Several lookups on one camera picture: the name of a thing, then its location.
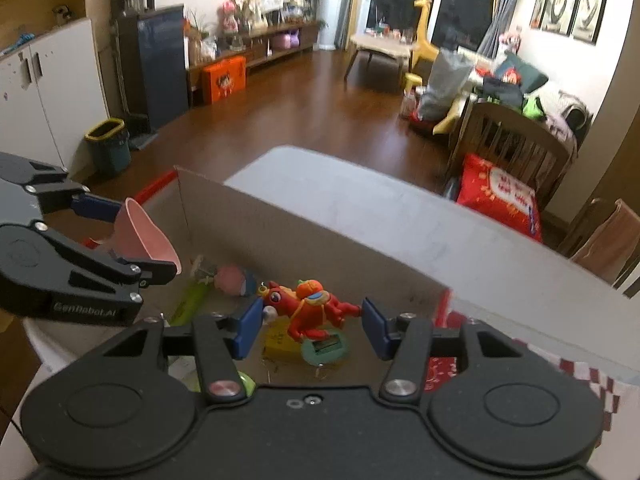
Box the yellow giraffe toy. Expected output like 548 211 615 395
407 0 441 74

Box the yellow cardboard box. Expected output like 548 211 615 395
262 326 306 362

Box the round wooden coffee table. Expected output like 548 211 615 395
343 32 422 81

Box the red checked printed tablecloth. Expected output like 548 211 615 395
424 309 632 432

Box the glass balcony door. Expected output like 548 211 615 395
366 0 497 52

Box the pink doll toy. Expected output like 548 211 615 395
222 0 242 37

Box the wooden TV console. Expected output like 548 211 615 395
187 19 321 107

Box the orange gift box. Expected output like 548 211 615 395
201 55 248 105

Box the white tower air conditioner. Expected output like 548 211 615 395
318 0 352 54

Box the pink plastic cup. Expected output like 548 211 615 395
112 197 182 276

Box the wooden slatted chair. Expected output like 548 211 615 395
446 99 579 212

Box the grey curtain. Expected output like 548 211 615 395
476 0 527 54

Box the wooden chair with pink cloth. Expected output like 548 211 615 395
556 197 640 292

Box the pink handbag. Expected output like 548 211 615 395
269 29 301 52

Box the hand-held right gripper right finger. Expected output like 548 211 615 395
362 297 524 402

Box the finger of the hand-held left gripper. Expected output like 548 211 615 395
0 152 124 225
37 222 177 301

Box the red horse solar toy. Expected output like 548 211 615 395
259 278 364 369

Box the white cabinet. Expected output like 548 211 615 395
0 17 111 172

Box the dark blue tall appliance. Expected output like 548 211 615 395
136 3 191 132

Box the green trash bin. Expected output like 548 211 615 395
83 117 132 177

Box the red cardboard storage box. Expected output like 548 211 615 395
84 165 640 392

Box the grey plastic bag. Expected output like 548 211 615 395
416 49 474 122

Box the pink pig toy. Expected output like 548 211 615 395
212 265 259 298

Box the sofa covered with clothes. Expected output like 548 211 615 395
469 50 597 147

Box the red printed cushion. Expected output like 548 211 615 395
455 153 544 244

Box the black water dispenser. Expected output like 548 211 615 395
109 0 162 121

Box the green plastic cylinder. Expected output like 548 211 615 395
169 282 209 327

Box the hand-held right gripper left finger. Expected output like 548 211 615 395
102 297 265 404

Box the narrow framed wall picture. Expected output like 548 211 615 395
529 0 551 31

